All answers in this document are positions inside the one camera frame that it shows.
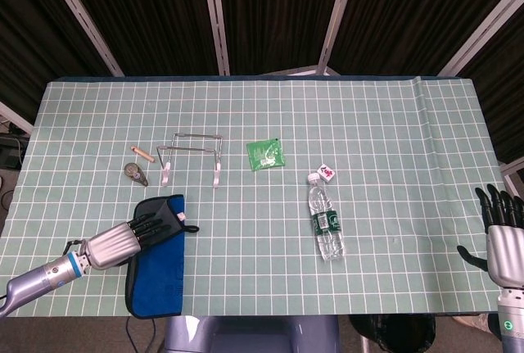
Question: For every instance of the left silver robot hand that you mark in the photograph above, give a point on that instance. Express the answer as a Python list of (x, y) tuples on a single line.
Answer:
[(110, 246)]

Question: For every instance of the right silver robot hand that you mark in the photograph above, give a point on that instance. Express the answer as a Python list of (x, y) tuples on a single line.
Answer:
[(505, 250)]

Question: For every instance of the blue microfiber cloth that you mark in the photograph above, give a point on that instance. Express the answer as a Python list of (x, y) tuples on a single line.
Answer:
[(163, 279)]

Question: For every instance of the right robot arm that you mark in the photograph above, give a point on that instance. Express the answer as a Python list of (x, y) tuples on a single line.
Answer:
[(511, 320)]

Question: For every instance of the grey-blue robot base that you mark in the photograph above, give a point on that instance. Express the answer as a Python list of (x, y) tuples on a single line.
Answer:
[(245, 336)]

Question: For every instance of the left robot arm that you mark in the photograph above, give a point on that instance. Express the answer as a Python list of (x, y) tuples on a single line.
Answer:
[(41, 279)]

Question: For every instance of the camouflage tape dispenser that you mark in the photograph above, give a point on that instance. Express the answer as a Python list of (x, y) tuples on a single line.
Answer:
[(133, 170)]

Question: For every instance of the small wooden peg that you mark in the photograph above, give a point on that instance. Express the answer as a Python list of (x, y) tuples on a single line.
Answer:
[(142, 154)]

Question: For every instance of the black equipment box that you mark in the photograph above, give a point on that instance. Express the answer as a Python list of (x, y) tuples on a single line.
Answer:
[(10, 152)]

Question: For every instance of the black trash bin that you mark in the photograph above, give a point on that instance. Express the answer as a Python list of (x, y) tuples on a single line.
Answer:
[(389, 334)]

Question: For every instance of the green foil packet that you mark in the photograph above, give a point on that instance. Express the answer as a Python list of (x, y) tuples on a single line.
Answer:
[(264, 155)]

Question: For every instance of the clear water bottle green label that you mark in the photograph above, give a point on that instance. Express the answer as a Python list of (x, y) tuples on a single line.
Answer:
[(325, 222)]

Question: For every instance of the white mahjong tile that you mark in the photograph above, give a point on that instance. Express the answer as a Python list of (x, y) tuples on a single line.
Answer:
[(327, 173)]

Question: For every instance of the green checkered tablecloth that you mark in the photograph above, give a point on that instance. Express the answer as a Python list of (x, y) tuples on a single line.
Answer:
[(262, 103)]

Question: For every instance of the white partition post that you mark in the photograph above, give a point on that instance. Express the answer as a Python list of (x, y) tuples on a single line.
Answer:
[(483, 27), (217, 21), (82, 17), (337, 21), (16, 117), (511, 173)]

